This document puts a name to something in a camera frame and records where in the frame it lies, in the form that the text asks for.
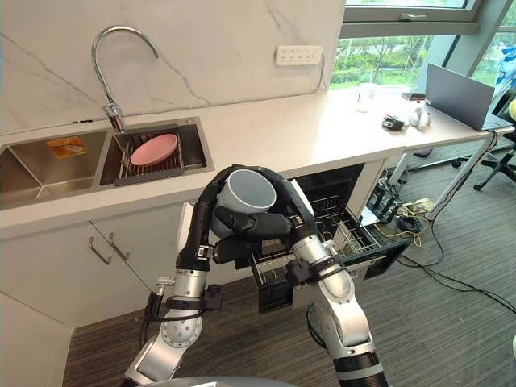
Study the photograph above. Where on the black office chair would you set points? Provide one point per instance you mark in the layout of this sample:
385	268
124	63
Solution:
500	161

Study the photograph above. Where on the built-in dishwasher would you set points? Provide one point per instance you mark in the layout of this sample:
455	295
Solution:
342	181

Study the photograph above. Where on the black device under table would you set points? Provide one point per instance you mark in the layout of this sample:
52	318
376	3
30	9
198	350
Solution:
383	203

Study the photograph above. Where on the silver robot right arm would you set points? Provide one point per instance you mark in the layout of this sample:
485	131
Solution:
342	306

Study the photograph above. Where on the grey sink drain rack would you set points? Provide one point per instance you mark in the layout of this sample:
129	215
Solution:
161	172

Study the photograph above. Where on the grey laptop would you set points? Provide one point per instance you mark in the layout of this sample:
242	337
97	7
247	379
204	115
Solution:
455	94

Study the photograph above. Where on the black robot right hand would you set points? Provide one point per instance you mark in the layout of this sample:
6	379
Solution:
298	209

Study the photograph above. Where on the chrome gooseneck faucet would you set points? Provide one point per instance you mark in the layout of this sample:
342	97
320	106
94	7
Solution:
99	72

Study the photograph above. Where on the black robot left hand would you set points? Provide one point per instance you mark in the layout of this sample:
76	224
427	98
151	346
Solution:
199	225

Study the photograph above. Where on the grey robot torso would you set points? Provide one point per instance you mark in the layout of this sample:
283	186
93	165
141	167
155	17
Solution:
250	381

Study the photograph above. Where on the dishwasher door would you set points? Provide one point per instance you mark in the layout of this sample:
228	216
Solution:
383	258

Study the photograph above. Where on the white table leg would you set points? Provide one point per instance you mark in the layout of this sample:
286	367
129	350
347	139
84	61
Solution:
455	181

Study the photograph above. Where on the stainless steel double sink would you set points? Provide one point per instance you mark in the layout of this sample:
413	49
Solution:
56	169

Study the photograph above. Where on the pink bowl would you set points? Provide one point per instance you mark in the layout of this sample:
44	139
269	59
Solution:
155	149

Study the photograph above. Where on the grey-blue cup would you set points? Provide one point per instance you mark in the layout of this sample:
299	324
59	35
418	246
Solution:
250	189

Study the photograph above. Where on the small black gadget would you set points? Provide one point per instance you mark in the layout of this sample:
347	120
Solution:
394	123

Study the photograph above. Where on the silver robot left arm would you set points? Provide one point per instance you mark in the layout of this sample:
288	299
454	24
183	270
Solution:
179	330

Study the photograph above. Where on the white power strip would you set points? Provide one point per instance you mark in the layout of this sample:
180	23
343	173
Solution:
298	55

